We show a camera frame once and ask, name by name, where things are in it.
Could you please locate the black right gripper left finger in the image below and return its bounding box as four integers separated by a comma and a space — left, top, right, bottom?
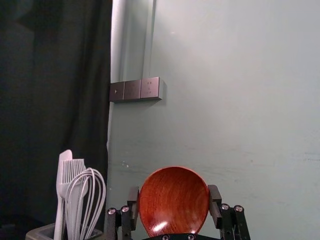
105, 185, 140, 240

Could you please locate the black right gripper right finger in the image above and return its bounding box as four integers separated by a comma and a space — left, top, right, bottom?
207, 184, 252, 240

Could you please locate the reddish brown wooden spoon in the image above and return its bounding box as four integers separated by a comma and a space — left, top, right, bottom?
138, 165, 211, 239

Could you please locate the white silicone basting brush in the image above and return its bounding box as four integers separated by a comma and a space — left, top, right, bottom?
53, 158, 88, 240

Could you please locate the white silicone spatula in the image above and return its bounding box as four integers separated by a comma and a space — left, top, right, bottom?
58, 149, 74, 166

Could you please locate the grey utensil holder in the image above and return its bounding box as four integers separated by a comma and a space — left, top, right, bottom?
24, 221, 105, 240

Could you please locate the dark curtain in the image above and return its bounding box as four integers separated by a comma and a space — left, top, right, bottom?
0, 0, 115, 240

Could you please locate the white wire whisk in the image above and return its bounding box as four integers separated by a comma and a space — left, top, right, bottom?
65, 167, 107, 240

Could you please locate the grey wall socket panel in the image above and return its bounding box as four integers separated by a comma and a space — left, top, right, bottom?
108, 76, 166, 104

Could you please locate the pale wall cable duct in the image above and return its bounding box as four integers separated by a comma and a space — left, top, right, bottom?
110, 0, 159, 81

